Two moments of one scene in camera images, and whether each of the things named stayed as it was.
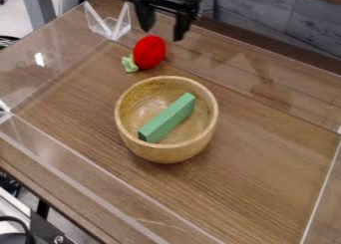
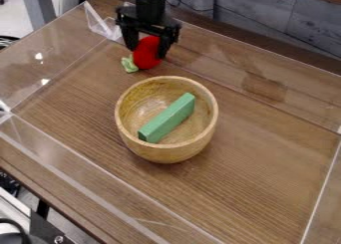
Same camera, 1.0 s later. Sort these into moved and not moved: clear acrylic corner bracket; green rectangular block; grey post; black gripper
Moved: black gripper
Not moved: green rectangular block; grey post; clear acrylic corner bracket
